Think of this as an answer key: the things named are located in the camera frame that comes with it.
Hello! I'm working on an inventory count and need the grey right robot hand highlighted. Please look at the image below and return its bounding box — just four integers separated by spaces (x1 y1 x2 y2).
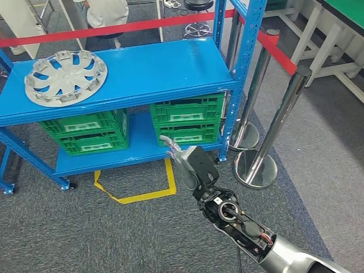
159 135 200 192

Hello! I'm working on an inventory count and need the silver plastic hubcap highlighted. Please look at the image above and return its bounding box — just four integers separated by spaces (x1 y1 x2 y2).
24 49 108 109

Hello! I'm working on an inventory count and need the blue metal shelf rack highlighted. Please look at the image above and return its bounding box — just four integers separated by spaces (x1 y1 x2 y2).
0 0 268 196
0 144 15 196

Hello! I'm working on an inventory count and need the white workbench with green top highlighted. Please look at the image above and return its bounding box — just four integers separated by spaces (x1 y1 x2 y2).
263 0 364 104

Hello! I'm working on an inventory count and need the green plastic crate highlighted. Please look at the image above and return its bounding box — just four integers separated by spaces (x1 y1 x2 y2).
149 93 226 129
153 122 222 148
39 109 130 139
56 130 131 157

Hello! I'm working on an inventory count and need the white desk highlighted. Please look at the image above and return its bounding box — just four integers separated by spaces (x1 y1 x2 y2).
0 0 41 60
58 0 165 52

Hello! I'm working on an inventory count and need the red barrier belt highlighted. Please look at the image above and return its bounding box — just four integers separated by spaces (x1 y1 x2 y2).
238 15 298 76
0 9 236 49

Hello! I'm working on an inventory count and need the black round stool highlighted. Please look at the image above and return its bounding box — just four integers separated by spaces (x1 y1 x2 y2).
184 0 214 41
95 32 124 49

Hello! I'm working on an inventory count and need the person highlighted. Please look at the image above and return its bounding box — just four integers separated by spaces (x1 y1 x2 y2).
72 0 130 30

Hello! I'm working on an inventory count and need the chrome stanchion post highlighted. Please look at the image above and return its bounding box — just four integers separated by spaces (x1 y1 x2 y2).
233 67 313 189
229 29 281 151
219 10 243 133

